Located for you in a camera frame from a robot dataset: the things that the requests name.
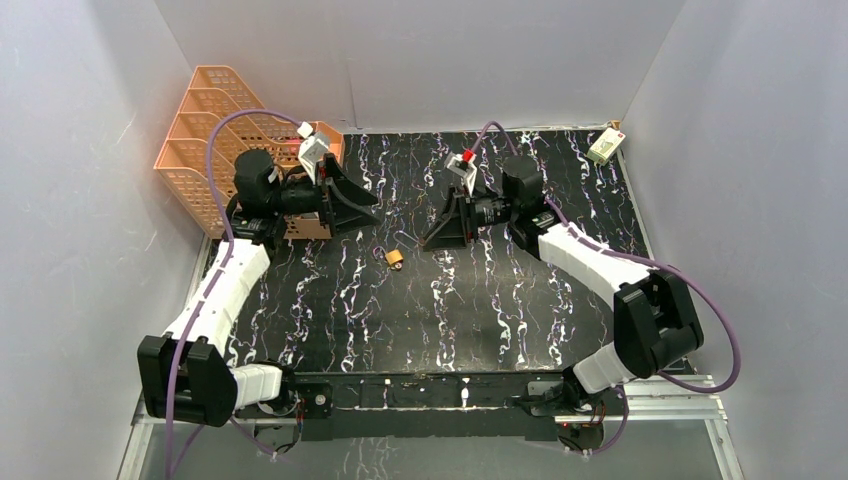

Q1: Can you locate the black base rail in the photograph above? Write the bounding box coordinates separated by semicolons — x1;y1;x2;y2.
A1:
231;370;631;444

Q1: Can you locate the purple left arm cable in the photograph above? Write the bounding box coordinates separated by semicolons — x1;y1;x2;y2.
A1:
164;109;306;480

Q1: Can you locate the small brass padlock left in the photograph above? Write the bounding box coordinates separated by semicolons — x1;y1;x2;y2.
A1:
372;246;404;271

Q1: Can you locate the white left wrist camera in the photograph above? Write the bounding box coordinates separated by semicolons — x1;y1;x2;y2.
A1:
297;122;330;184

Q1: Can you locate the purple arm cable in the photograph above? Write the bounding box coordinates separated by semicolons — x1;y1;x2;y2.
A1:
468;120;743;458
164;109;306;480

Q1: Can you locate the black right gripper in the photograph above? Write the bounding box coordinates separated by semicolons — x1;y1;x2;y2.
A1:
421;184;519;251

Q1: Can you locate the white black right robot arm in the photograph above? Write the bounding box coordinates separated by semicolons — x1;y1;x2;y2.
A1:
421;151;704;414

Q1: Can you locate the white green small box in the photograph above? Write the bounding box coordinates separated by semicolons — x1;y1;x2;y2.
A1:
586;127;626;164

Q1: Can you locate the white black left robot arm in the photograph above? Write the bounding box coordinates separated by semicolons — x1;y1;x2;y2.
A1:
137;149;379;427

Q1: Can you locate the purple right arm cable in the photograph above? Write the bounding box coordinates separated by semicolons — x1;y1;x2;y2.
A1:
468;120;743;458

